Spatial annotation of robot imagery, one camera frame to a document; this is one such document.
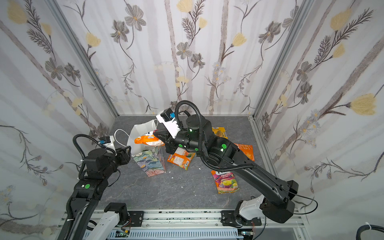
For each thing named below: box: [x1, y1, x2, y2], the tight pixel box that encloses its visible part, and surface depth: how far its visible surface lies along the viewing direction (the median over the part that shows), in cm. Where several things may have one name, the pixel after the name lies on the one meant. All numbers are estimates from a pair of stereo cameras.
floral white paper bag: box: [126, 119, 166, 177], surface depth 80 cm
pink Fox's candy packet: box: [211, 170, 240, 194], surface depth 86 cm
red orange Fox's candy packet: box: [134, 134, 166, 147], surface depth 56 cm
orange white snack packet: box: [167, 147, 196, 171], surface depth 95 cm
